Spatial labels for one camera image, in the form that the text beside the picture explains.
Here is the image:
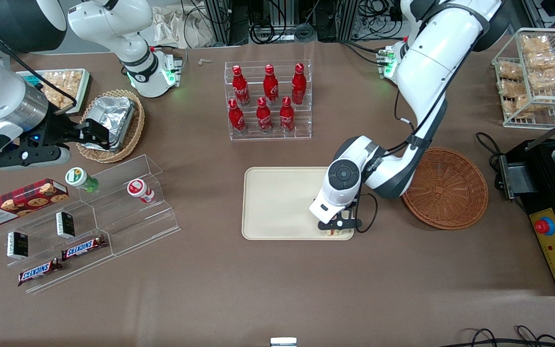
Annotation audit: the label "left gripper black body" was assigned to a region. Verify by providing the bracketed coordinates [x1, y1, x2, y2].
[334, 203, 357, 223]

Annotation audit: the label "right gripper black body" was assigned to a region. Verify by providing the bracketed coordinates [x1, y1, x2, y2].
[20, 115, 86, 147]

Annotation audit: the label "light wicker basket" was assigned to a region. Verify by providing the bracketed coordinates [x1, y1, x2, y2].
[76, 89, 145, 164]

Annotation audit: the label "shallow snack-filled tray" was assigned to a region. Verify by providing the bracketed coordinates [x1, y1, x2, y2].
[16, 68, 92, 115]

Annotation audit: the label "cream plastic tray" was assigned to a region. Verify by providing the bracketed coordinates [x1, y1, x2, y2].
[242, 167, 355, 240]

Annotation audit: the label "dark brown wicker basket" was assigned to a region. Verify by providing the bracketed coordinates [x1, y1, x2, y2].
[402, 147, 489, 230]

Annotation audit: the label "silver foil packet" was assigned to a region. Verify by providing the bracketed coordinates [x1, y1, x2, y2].
[80, 105, 96, 133]
[87, 95, 136, 145]

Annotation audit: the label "green lidded snack cup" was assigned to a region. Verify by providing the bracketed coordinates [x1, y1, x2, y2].
[65, 167, 99, 193]

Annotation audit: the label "red lidded snack cup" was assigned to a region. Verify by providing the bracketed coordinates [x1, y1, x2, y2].
[127, 179, 156, 204]

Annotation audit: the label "red tartan cookie box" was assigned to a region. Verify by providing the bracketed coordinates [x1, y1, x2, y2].
[0, 178, 69, 228]

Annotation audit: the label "small black snack box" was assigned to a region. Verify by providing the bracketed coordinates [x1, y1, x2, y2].
[56, 211, 76, 239]
[7, 231, 29, 260]

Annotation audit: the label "clear acrylic stepped display stand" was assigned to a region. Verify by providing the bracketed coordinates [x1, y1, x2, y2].
[0, 154, 181, 294]

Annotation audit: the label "Snickers chocolate bar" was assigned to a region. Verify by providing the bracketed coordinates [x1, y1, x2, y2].
[61, 235, 107, 261]
[17, 258, 64, 287]

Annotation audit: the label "clear acrylic bottle rack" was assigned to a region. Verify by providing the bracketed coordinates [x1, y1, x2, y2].
[225, 59, 313, 142]

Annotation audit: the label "red Coca-Cola bottle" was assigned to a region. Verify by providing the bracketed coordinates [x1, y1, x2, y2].
[279, 96, 296, 133]
[256, 97, 273, 134]
[228, 98, 247, 135]
[291, 63, 307, 105]
[232, 65, 251, 107]
[263, 64, 280, 106]

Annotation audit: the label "white crumpled cloth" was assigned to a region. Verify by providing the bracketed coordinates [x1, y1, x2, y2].
[151, 4, 213, 50]

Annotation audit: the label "black appliance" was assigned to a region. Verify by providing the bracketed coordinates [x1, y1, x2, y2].
[494, 111, 555, 296]

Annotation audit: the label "clear bag of fried snacks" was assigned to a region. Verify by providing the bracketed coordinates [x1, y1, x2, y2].
[526, 52, 555, 71]
[530, 67, 555, 91]
[499, 80, 529, 98]
[521, 35, 551, 53]
[515, 94, 534, 117]
[498, 61, 524, 80]

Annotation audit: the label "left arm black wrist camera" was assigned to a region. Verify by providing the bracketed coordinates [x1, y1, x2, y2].
[318, 218, 363, 231]

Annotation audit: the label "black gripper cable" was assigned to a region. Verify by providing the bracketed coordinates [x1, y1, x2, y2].
[354, 192, 379, 234]

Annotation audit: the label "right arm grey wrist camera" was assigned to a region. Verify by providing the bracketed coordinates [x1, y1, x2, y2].
[0, 144, 71, 170]

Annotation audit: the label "black appliance cable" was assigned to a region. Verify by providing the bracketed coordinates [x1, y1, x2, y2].
[475, 132, 505, 189]

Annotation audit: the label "black floor cables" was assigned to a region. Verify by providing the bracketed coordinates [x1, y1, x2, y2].
[449, 325, 555, 347]

